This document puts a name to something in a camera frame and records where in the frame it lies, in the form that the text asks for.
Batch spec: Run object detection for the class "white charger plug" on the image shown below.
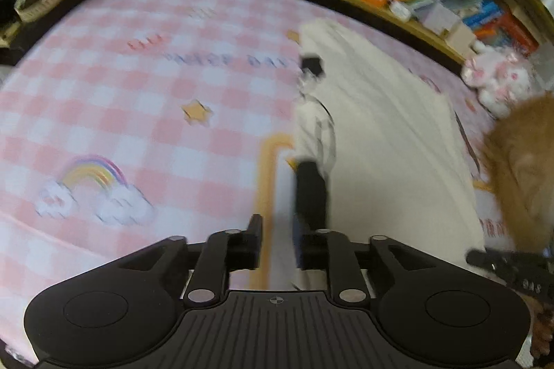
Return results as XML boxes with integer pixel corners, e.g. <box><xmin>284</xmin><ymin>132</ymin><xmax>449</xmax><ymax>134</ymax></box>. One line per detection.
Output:
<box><xmin>388</xmin><ymin>0</ymin><xmax>413</xmax><ymax>22</ymax></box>

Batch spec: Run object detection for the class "cream wrist watch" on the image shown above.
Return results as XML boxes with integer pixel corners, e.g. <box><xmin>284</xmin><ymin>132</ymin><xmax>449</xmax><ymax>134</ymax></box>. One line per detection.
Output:
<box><xmin>15</xmin><ymin>0</ymin><xmax>68</xmax><ymax>22</ymax></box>

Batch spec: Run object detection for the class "person's right forearm fluffy sleeve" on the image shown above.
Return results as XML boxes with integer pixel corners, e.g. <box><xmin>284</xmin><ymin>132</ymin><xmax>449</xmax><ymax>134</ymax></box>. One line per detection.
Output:
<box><xmin>480</xmin><ymin>94</ymin><xmax>554</xmax><ymax>357</ymax></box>

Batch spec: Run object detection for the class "cream printed t-shirt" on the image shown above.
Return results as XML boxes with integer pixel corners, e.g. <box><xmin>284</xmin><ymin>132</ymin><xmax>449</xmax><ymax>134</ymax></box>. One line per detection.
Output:
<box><xmin>288</xmin><ymin>19</ymin><xmax>488</xmax><ymax>292</ymax></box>

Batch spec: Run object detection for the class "pink checked cartoon table mat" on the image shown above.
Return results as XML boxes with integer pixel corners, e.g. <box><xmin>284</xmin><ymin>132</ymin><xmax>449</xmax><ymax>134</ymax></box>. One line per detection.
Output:
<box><xmin>0</xmin><ymin>0</ymin><xmax>520</xmax><ymax>365</ymax></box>

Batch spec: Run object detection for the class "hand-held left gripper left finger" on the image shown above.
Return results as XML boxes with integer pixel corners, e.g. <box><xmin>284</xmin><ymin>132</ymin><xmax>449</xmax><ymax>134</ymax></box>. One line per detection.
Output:
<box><xmin>115</xmin><ymin>214</ymin><xmax>264</xmax><ymax>306</ymax></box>

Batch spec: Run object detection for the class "white pink plush bunny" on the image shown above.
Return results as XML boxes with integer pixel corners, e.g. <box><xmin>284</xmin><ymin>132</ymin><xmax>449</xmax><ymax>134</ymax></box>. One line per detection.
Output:
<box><xmin>461</xmin><ymin>42</ymin><xmax>536</xmax><ymax>119</ymax></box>

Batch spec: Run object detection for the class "thick red book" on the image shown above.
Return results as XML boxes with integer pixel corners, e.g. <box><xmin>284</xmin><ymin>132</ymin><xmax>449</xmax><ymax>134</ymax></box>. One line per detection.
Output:
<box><xmin>474</xmin><ymin>11</ymin><xmax>539</xmax><ymax>55</ymax></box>

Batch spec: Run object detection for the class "cream square pen holder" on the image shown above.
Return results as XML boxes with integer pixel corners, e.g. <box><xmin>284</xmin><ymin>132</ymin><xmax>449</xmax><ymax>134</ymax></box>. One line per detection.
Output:
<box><xmin>446</xmin><ymin>23</ymin><xmax>477</xmax><ymax>56</ymax></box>

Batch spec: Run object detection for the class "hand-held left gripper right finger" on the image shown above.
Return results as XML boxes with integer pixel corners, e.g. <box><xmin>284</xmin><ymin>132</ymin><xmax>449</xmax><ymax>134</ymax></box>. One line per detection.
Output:
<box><xmin>293</xmin><ymin>217</ymin><xmax>440</xmax><ymax>304</ymax></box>

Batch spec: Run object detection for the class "clear memo cube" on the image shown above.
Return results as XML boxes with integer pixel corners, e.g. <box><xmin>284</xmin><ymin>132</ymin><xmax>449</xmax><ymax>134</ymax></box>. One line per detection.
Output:
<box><xmin>422</xmin><ymin>3</ymin><xmax>462</xmax><ymax>37</ymax></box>

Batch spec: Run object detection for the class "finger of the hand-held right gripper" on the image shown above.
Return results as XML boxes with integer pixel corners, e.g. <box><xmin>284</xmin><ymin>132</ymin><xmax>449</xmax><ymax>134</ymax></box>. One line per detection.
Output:
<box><xmin>466</xmin><ymin>248</ymin><xmax>503</xmax><ymax>279</ymax></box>

